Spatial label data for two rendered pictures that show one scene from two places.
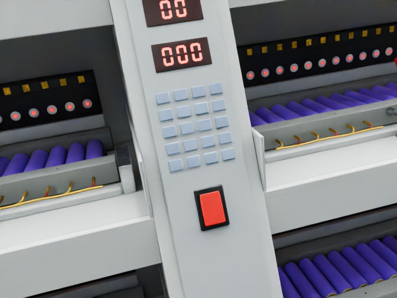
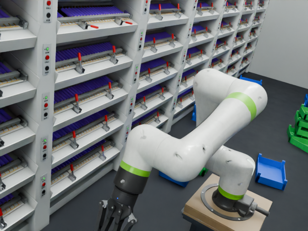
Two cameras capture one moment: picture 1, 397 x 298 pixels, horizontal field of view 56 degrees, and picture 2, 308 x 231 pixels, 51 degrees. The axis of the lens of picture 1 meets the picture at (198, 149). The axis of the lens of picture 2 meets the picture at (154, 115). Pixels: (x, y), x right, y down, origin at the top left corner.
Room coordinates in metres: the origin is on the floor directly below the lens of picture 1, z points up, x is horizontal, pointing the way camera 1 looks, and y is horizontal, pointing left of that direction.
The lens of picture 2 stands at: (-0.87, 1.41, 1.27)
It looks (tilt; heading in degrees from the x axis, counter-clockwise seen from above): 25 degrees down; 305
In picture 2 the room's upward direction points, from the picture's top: 10 degrees clockwise
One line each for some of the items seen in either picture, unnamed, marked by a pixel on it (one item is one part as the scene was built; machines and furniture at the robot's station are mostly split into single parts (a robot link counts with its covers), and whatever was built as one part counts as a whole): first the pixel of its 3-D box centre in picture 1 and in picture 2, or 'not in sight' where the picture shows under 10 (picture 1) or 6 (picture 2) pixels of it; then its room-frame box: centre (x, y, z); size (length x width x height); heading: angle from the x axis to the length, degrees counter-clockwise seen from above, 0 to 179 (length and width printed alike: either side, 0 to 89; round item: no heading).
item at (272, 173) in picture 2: not in sight; (270, 170); (-0.44, -0.83, 0.04); 0.30 x 0.20 x 0.08; 111
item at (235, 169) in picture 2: not in sight; (233, 173); (-0.48, 0.16, 0.49); 0.16 x 0.13 x 0.19; 2
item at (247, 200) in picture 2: not in sight; (240, 201); (-0.55, 0.15, 0.36); 0.26 x 0.15 x 0.06; 6
